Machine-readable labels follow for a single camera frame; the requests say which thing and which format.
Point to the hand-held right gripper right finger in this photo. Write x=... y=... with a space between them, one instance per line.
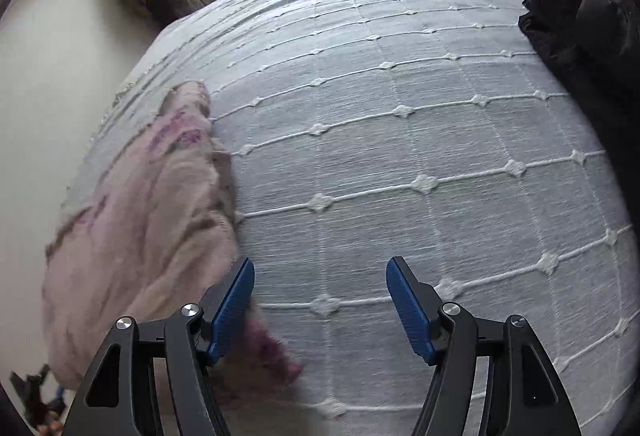
x=407 y=311

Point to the hanging dark clothes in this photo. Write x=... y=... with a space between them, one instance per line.
x=160 y=4

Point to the bed with grey bedspread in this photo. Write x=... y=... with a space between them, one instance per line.
x=400 y=141

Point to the pink floral quilted jacket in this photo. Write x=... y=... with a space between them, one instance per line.
x=150 y=236

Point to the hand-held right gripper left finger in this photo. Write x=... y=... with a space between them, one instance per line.
x=230 y=316

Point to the black puffer jacket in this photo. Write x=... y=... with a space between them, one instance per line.
x=585 y=26

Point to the dark blurred object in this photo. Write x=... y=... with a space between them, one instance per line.
x=37 y=396

